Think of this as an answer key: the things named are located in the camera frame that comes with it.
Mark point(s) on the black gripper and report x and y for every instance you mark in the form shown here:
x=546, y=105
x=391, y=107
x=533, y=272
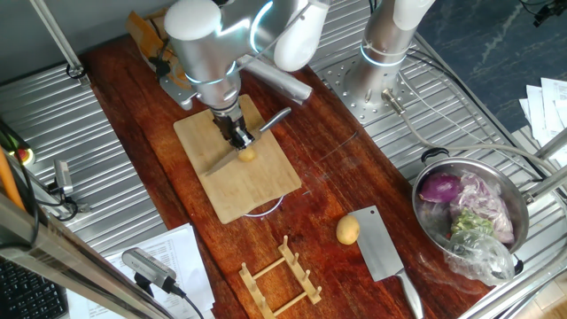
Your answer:
x=228, y=122

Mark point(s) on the steel chef knife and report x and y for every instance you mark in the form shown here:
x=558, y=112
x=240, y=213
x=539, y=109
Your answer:
x=221, y=165

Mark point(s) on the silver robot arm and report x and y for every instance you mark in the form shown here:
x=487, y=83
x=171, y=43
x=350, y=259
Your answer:
x=208, y=49

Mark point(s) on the small yellow potato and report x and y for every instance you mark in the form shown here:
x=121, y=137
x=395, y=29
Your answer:
x=247, y=155
x=347, y=229

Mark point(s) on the bamboo cutting board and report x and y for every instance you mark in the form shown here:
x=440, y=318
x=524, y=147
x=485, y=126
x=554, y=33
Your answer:
x=248, y=190

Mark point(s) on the printed white paper stack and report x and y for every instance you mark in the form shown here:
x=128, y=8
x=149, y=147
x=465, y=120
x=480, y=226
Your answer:
x=177, y=252

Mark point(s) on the open cardboard box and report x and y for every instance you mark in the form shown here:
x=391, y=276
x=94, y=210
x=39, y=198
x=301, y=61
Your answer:
x=144, y=37

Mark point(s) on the wooden knife rack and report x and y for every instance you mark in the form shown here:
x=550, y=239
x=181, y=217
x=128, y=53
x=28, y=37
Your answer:
x=283, y=274

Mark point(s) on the steel cleaver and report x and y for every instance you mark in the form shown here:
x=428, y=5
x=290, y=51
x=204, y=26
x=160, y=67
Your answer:
x=376, y=248

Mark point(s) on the purple onion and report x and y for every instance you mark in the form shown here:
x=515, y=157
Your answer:
x=439, y=188

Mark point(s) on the red emergency stop button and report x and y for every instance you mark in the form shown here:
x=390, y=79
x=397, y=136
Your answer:
x=23, y=156

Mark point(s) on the bag of chopped purple cabbage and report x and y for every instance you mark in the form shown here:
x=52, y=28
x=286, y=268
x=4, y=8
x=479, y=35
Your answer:
x=485, y=199

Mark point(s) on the black keyboard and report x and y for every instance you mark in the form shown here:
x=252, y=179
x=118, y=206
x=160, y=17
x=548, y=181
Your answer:
x=26, y=292

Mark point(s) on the clear bag with greens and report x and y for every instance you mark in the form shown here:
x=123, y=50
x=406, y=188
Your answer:
x=483, y=257

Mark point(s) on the steel cooking pot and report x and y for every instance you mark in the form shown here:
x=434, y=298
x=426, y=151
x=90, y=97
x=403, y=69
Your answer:
x=516, y=199

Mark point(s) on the loose white paper sheets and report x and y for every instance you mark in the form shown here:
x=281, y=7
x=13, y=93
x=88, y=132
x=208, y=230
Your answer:
x=549, y=111

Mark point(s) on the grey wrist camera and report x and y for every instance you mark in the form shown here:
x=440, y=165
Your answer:
x=175, y=91

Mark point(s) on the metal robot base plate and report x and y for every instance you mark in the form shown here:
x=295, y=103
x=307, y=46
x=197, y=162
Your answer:
x=350, y=95

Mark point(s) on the grey exterior camera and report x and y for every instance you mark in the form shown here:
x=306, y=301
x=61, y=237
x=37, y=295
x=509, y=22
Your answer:
x=63, y=175

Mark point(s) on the metal camera mount clamp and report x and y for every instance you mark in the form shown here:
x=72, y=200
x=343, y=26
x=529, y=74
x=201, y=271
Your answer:
x=66, y=206

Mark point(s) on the aluminium frame post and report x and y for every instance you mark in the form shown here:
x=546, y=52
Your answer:
x=57, y=40

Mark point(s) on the aluminium frame bar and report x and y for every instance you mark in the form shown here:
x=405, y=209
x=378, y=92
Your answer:
x=66, y=261

